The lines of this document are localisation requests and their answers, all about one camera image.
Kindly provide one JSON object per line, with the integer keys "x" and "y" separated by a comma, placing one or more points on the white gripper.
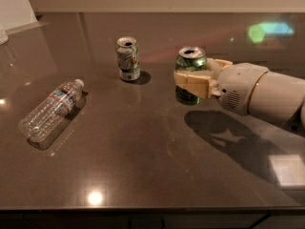
{"x": 238, "y": 86}

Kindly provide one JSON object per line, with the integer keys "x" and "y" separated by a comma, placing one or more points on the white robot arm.
{"x": 278, "y": 99}

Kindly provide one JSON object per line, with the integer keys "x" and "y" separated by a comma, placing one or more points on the white and green soda can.
{"x": 128, "y": 58}

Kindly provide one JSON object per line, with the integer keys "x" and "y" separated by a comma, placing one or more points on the clear plastic water bottle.
{"x": 42, "y": 121}

